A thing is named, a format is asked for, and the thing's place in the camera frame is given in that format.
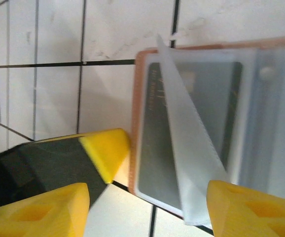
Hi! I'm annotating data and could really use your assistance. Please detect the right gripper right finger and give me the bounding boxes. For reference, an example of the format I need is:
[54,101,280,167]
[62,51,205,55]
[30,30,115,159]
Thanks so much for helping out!
[206,179,285,237]

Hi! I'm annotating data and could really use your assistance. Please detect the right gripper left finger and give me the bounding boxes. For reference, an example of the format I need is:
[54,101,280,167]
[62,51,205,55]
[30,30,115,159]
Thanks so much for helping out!
[0,182,91,237]

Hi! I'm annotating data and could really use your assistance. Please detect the black VIP card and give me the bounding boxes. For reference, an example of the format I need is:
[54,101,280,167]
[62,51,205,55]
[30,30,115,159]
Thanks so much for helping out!
[137,61,244,212]

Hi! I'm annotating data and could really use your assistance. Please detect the pink leather card holder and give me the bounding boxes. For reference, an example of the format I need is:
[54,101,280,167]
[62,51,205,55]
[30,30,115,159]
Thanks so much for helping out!
[129,34,285,228]

